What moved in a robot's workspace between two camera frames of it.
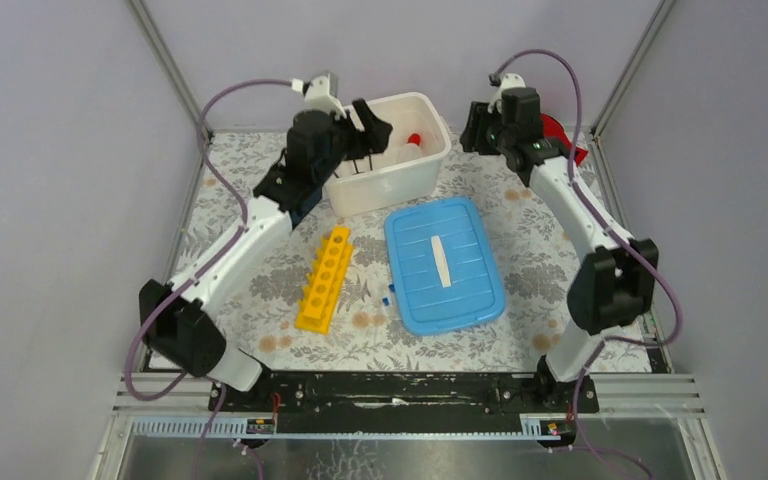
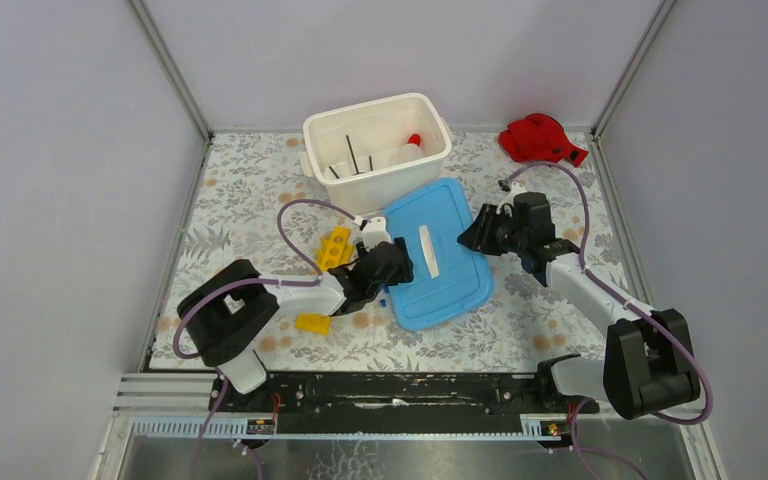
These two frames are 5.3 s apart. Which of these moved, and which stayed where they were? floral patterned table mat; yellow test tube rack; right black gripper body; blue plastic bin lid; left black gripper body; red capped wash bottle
Moved: right black gripper body; blue plastic bin lid; left black gripper body
Stayed: yellow test tube rack; red capped wash bottle; floral patterned table mat
